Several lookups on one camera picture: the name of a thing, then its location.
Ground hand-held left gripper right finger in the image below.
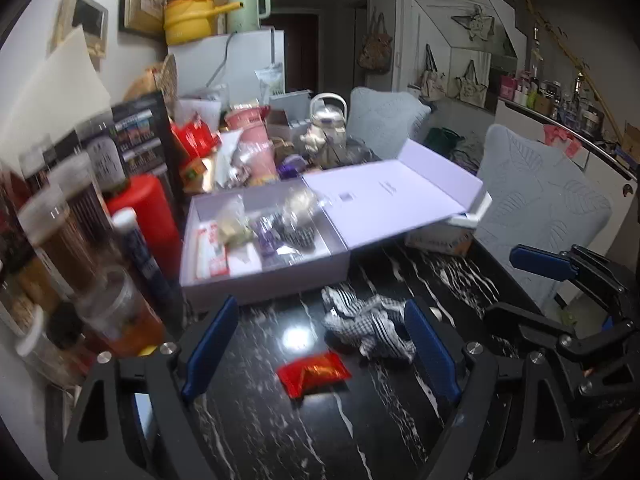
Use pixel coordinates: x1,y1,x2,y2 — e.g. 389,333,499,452
404,300,583,480

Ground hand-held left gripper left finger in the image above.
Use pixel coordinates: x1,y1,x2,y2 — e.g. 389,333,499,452
57,295,241,480

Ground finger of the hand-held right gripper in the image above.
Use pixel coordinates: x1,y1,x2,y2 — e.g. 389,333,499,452
484,302,577,357
510,244,630,312

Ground black white checkered cloth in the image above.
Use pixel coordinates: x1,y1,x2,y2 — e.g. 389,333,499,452
321,286,417,361

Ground red white packet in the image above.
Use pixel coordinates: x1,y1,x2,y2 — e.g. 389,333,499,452
195,220,231,278

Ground red foil packet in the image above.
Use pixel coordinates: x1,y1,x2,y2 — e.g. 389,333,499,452
276,351,352,400

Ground pale green packet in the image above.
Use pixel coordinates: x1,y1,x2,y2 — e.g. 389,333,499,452
215,205,251,246

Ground black white checkered scrunchie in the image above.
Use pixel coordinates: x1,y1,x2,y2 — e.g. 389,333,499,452
272,212,318,252

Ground lavender hinged gift box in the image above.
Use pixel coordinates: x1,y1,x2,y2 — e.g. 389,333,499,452
179,139,493,313

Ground cream scrunchie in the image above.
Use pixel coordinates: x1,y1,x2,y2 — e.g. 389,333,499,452
282,190,318,226

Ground grey leaf-pattern chair cushion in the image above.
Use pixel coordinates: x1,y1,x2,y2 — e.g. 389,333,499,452
475,124,613,311
346,86,432,161

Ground clear jar orange contents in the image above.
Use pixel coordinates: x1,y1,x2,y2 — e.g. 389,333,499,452
75,267,166,356

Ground white orange carton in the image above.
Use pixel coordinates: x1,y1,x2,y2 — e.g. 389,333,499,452
405,212,478,256

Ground white-capped blue tube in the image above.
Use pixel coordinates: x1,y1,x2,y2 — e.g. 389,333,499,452
111,207,173,311

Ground pink cloth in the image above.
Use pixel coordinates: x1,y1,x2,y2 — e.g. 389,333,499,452
542,124,583,157

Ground red plastic canister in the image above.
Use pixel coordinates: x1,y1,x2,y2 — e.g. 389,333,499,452
105,174,183,281

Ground dark green bag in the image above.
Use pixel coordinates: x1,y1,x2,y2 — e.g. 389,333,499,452
425,127,463,156

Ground row of shelf bottles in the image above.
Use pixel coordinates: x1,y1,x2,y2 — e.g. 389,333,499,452
500,67,621,136

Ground cream tote bag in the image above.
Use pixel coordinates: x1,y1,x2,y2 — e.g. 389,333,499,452
454,60,488,108
419,44,447,102

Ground lilac scrunchie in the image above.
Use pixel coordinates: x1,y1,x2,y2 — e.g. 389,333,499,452
280,155,308,179

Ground clear jar white lid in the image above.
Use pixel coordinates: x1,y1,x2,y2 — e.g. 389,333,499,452
17,182,96,291

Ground red snack bag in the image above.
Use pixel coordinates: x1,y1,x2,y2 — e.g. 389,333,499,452
171,115,221,161

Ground dark bottle silver cap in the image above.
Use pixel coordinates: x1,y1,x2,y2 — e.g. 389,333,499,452
85,135,128,191

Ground black printed pouch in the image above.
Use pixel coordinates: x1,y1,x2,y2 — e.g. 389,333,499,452
110,91,186,201

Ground pink red noodle cup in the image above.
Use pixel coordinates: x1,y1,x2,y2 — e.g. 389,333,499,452
225,105,266,131

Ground star-shaped hanging bag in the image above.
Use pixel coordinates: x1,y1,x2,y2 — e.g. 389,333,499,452
450,5,496,41

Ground white kettle-shaped bottle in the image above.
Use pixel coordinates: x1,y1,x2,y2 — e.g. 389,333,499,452
300,92,348,161

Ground white open carton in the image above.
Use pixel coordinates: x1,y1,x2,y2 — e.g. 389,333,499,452
270,90,313,131

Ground green white pouch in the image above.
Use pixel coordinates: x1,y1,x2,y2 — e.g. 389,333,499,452
254,62,283,106

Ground brown hanging bag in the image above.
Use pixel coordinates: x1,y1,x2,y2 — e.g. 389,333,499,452
357,10,393,75

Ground woven straw fan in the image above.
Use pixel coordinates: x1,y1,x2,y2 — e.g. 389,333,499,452
155,54,179,106

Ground white fridge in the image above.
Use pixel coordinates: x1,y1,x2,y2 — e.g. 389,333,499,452
167,29,286,106

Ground white foam board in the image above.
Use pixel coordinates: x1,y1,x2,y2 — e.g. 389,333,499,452
0,25,112,161

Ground yellow pot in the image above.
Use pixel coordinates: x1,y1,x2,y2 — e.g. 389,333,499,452
164,0,241,46

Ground pale green kettle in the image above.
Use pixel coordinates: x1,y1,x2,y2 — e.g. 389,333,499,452
227,0,272,33

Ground black cable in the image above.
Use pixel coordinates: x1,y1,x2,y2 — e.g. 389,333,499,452
207,32,238,91

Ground beige wall intercom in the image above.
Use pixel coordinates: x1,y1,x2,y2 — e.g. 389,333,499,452
50,0,109,71

